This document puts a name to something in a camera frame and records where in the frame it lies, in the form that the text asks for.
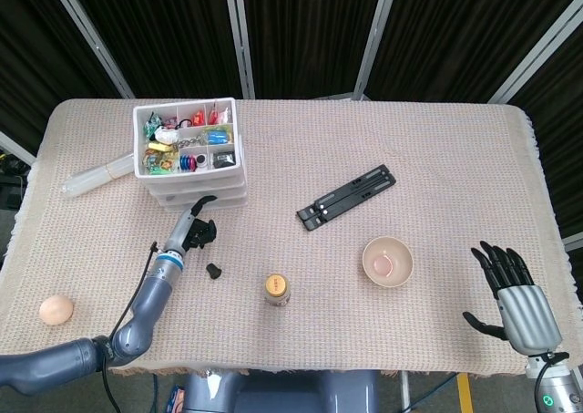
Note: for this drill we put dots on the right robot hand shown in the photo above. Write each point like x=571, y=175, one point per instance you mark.
x=528, y=317

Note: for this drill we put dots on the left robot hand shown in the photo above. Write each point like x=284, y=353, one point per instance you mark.
x=180, y=230

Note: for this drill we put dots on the small black object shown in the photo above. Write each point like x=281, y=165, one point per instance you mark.
x=214, y=271

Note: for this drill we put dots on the clear plastic drawer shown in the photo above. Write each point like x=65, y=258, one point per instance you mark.
x=228, y=204
x=196, y=182
x=228, y=194

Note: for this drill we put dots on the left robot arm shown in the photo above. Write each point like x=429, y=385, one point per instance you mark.
x=146, y=308

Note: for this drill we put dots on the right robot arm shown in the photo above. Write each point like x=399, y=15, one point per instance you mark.
x=565, y=388

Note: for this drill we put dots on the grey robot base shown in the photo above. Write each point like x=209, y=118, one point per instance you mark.
x=282, y=395

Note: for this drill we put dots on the stack of coloured discs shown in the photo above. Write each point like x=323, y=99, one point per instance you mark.
x=185, y=162

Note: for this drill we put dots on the colourful candy bag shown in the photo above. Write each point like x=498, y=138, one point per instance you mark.
x=159, y=162

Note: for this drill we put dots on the yellow block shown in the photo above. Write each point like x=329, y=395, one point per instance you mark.
x=158, y=147

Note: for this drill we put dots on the white crumpled wrapper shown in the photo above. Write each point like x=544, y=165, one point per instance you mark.
x=166, y=135

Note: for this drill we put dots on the blue snack packet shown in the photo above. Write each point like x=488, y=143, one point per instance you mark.
x=217, y=137

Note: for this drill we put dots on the clear plastic bottle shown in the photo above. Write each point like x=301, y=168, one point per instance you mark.
x=91, y=178

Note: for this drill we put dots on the pink small trinket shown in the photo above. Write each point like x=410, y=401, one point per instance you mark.
x=170, y=122

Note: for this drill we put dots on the green foil candy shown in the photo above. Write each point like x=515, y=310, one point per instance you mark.
x=152, y=125

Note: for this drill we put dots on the Costa coffee bottle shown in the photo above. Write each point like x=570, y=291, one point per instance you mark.
x=277, y=290

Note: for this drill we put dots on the red orange trinket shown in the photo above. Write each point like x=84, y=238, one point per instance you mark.
x=198, y=118

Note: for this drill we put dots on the red and white packet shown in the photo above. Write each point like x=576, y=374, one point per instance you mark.
x=219, y=115

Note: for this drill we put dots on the grey metal table leg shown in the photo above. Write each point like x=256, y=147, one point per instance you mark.
x=405, y=390

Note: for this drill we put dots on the beige bowl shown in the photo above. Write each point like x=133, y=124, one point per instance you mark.
x=398, y=249

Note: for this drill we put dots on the brown egg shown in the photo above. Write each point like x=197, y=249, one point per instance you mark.
x=56, y=310

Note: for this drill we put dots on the colourful printed package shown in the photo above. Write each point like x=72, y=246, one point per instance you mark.
x=177, y=398

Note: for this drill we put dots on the black folding laptop stand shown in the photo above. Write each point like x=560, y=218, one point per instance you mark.
x=346, y=199

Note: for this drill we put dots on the beige woven tablecloth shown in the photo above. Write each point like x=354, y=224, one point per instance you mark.
x=319, y=331

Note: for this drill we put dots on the white drawer organizer box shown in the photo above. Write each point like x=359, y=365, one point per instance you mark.
x=187, y=173

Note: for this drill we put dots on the grey metal screen post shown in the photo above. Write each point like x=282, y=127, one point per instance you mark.
x=239, y=34
x=16, y=147
x=375, y=34
x=91, y=37
x=537, y=53
x=574, y=243

